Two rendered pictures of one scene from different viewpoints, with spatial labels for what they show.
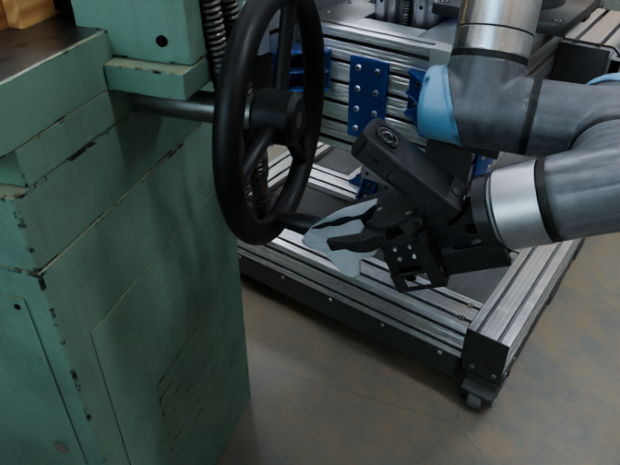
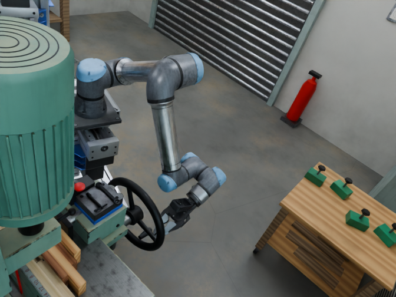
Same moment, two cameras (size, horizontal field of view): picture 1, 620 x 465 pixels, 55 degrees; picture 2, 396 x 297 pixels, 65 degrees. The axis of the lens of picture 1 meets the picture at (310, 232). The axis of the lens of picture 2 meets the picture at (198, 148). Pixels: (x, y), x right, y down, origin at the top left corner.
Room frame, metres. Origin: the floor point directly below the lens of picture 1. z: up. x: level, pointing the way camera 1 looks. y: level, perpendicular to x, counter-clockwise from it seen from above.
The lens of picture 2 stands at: (0.37, 0.66, 1.73)
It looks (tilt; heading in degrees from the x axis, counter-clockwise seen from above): 40 degrees down; 279
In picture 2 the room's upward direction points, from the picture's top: 19 degrees clockwise
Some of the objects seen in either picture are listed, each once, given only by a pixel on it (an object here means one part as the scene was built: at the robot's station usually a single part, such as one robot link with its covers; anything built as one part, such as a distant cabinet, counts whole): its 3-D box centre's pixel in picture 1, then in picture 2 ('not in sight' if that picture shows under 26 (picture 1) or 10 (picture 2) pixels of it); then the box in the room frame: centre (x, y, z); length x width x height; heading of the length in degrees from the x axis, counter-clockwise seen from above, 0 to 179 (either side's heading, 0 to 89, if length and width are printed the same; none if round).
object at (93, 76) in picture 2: not in sight; (92, 77); (1.07, -0.37, 0.98); 0.13 x 0.12 x 0.14; 69
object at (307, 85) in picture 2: not in sight; (302, 98); (-0.02, -2.51, 0.30); 0.19 x 0.18 x 0.60; 69
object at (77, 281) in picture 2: not in sight; (52, 253); (0.70, 0.33, 0.93); 0.26 x 0.02 x 0.05; 162
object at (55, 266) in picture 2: not in sight; (37, 248); (0.74, 0.33, 0.93); 0.24 x 0.01 x 0.05; 162
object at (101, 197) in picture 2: not in sight; (93, 196); (0.69, 0.16, 0.99); 0.13 x 0.11 x 0.06; 162
